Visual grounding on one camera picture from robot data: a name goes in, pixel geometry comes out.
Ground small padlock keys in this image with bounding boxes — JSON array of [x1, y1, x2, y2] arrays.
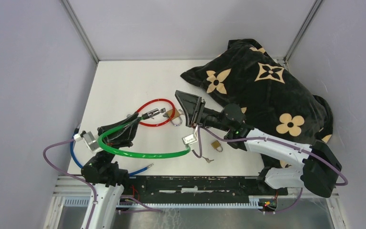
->
[[202, 156, 214, 163]]

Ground green cable lock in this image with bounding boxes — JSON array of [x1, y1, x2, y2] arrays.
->
[[97, 109, 191, 159]]

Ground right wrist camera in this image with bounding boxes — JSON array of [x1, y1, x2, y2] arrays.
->
[[182, 126, 199, 146]]

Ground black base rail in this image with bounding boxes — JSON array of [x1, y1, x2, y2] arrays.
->
[[110, 175, 288, 204]]

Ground black floral blanket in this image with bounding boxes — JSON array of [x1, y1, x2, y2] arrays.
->
[[180, 38, 334, 168]]

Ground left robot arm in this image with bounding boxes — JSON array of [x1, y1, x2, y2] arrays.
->
[[81, 113, 141, 229]]

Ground small brass padlock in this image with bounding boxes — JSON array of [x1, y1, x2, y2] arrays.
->
[[211, 140, 223, 152]]

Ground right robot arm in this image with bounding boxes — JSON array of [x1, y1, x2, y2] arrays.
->
[[175, 90, 348, 198]]

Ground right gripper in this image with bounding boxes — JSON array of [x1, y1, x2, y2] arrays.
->
[[175, 90, 231, 132]]

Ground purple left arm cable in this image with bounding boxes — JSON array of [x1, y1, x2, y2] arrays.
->
[[42, 139, 162, 229]]

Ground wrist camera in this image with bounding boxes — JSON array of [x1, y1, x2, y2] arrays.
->
[[182, 126, 199, 146], [73, 131, 102, 154]]

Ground large brass padlock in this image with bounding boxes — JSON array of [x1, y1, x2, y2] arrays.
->
[[163, 108, 183, 126]]

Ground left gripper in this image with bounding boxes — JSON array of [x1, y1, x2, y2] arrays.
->
[[96, 112, 141, 165]]

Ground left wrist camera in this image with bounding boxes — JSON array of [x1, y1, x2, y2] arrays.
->
[[73, 131, 102, 154]]

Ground red cable lock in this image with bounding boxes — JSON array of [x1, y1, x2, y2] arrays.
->
[[136, 98, 176, 127]]

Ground blue cable lock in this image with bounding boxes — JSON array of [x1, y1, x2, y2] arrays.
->
[[70, 123, 154, 177]]

